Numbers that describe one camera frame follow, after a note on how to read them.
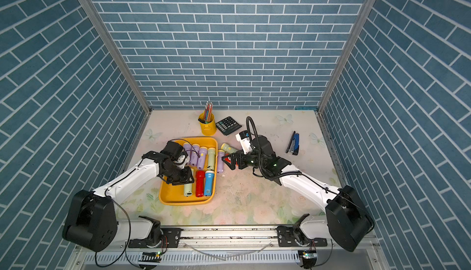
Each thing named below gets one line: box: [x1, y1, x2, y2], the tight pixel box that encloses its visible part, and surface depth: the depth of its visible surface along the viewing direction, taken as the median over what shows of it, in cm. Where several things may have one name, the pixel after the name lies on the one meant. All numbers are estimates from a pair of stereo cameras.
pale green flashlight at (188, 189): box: [183, 182, 193, 197], surface depth 82 cm
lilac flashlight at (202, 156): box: [197, 146, 208, 171], surface depth 95 cm
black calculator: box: [215, 116, 243, 136], surface depth 114 cm
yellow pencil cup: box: [198, 112, 217, 137], surface depth 106 cm
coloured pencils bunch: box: [203, 101, 214, 122], surface depth 104 cm
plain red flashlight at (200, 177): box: [195, 170, 205, 197], surface depth 88 cm
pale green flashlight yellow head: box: [207, 147, 216, 171], surface depth 96 cm
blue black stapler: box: [285, 130, 300, 156], surface depth 104 cm
